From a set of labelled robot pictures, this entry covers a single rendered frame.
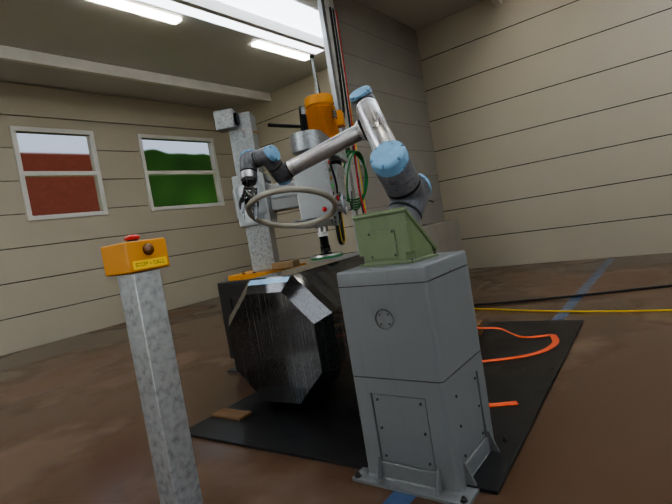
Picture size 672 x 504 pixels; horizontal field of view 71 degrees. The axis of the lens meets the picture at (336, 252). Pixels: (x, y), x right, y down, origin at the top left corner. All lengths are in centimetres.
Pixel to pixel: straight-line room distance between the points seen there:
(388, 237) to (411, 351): 44
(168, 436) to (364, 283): 87
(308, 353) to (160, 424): 139
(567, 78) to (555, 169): 124
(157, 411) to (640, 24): 717
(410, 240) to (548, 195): 586
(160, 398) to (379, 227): 101
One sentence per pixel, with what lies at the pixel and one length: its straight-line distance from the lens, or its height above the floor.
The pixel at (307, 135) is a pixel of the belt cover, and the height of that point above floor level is 164.
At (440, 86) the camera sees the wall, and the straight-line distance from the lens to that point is 821.
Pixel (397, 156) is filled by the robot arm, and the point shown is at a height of 126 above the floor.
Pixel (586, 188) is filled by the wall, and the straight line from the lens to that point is 746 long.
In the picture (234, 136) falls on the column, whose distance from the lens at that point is 394.
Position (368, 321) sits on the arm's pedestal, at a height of 65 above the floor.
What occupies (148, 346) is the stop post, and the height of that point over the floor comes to 81.
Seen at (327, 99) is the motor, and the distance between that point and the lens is 386.
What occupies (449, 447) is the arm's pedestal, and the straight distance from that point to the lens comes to 187.
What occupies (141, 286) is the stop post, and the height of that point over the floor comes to 96.
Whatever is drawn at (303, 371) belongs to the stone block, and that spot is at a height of 27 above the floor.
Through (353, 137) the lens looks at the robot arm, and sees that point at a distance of 248.
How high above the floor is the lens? 103
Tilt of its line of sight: 3 degrees down
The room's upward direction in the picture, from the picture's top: 9 degrees counter-clockwise
